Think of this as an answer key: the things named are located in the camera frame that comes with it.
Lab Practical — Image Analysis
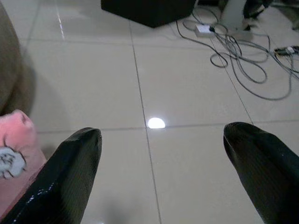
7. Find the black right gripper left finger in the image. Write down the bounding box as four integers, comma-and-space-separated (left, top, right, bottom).
0, 127, 103, 224

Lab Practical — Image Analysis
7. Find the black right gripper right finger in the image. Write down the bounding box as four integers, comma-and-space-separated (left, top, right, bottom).
223, 122, 299, 224

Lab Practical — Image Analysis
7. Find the pink pillow with grey print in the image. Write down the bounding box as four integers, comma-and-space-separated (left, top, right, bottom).
0, 109, 48, 218

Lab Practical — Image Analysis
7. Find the brown beanbag sofa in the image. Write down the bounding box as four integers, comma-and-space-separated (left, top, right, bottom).
0, 1, 36, 116

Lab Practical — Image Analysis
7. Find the black white plug adapter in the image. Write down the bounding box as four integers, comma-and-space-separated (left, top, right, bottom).
273, 46, 299, 57

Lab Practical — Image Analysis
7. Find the white stand pole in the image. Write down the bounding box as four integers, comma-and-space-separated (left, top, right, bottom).
219, 0, 252, 40

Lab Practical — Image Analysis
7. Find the dark blue round device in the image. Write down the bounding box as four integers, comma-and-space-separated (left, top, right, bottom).
242, 0, 266, 20

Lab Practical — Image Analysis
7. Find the black box cabinet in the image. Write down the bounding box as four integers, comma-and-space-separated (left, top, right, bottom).
100, 0, 197, 29

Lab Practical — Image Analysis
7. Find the grey cable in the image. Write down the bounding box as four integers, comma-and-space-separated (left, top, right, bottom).
176, 20, 299, 101
209, 29, 276, 84

